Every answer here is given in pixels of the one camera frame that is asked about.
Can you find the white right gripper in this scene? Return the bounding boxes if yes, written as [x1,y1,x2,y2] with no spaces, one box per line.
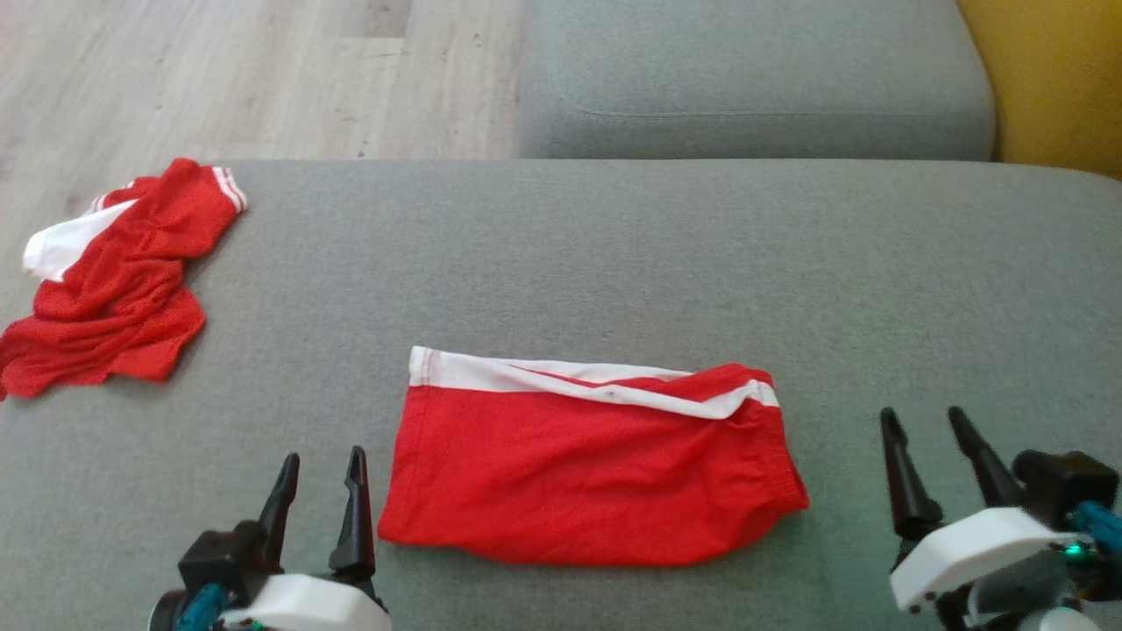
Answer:
[880,405,1122,631]

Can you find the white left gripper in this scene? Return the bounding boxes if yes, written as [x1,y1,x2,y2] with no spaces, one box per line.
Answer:
[219,446,393,631]

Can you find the red shorts white waistband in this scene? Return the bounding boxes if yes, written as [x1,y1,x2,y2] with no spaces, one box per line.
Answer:
[377,345,811,568]

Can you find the red shirt white sleeves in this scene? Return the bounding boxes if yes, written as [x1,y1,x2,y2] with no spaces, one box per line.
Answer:
[0,158,249,402]

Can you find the yellow sofa backrest cushion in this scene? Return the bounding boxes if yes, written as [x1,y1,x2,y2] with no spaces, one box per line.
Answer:
[955,0,1122,182]

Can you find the grey sofa seat cushion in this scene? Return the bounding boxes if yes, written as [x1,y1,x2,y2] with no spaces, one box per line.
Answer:
[520,0,997,161]

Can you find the blue left camera connector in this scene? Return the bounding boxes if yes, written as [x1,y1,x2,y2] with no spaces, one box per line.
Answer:
[174,583,231,631]

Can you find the blue camera connector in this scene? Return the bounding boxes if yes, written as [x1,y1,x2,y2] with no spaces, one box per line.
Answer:
[174,583,231,631]
[1074,501,1122,555]

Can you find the blue right camera connector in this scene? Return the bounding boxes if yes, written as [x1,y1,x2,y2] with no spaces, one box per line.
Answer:
[1074,501,1122,555]

